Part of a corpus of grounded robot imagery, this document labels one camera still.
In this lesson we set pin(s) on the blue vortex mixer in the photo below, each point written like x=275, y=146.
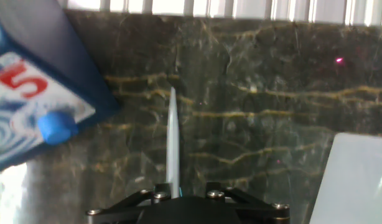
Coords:
x=54, y=46

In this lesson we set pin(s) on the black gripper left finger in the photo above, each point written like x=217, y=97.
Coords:
x=116, y=214

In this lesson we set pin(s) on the large translucent pipette tip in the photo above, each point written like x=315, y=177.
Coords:
x=173, y=140

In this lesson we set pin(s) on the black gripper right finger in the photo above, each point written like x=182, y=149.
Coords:
x=262, y=214

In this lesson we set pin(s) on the green pipette tip holder box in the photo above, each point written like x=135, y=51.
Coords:
x=352, y=180

